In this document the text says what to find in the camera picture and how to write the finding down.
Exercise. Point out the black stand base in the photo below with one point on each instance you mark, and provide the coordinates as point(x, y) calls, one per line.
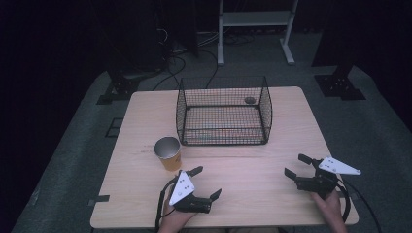
point(339, 85)
point(121, 87)

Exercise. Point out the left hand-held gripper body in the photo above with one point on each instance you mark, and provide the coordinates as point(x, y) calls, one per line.
point(183, 189)

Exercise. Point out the small dark round object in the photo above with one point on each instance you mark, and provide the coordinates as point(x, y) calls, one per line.
point(249, 100)

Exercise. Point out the person's left hand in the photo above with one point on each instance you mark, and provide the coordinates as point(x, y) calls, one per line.
point(173, 220)

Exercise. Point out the black tape strip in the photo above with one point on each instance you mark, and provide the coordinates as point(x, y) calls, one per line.
point(98, 199)

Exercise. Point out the person's right hand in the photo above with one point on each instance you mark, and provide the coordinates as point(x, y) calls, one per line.
point(332, 207)

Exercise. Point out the orange paper cup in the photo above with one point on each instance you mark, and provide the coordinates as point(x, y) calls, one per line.
point(170, 158)

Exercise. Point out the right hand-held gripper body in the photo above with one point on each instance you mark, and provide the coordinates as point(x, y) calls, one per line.
point(319, 183)

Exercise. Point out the white metal stand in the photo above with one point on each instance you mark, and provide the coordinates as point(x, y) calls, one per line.
point(256, 18)

